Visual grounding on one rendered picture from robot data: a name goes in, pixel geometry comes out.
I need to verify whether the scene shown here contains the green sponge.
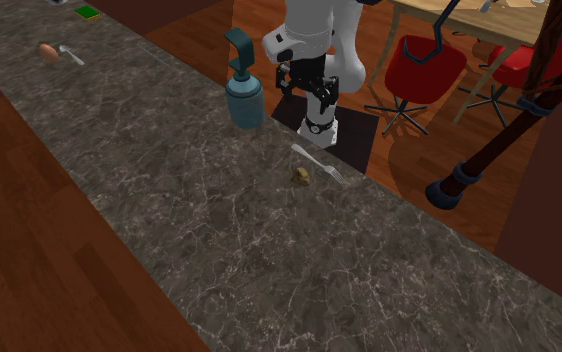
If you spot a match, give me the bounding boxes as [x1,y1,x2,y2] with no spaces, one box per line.
[74,5,102,23]

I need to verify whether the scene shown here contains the brown egg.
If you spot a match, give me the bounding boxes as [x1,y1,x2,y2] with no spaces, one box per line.
[38,43,61,64]

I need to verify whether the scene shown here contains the silver spoon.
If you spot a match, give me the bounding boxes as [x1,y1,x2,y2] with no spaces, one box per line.
[58,44,86,67]

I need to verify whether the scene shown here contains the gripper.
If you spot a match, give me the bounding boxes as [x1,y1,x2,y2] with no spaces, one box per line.
[274,52,341,117]

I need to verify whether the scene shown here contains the small brown lump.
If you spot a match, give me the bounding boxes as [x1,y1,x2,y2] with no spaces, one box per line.
[291,166,312,187]

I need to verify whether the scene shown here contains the red swivel chair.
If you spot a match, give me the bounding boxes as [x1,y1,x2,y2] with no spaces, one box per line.
[363,0,469,137]
[456,42,558,129]

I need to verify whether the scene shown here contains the dark robot stand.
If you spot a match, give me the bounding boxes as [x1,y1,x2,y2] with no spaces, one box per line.
[271,93,381,175]

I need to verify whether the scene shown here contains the silver fork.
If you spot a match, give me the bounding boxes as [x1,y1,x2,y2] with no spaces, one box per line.
[290,143,347,187]

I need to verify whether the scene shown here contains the dark brown stand, blue bands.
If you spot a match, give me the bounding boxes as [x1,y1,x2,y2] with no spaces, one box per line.
[424,0,562,212]

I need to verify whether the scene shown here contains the teal soap dispenser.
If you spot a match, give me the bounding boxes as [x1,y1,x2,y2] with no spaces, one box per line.
[223,27,267,131]

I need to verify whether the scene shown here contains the wooden dining table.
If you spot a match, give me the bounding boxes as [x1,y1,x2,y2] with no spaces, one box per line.
[367,0,553,126]

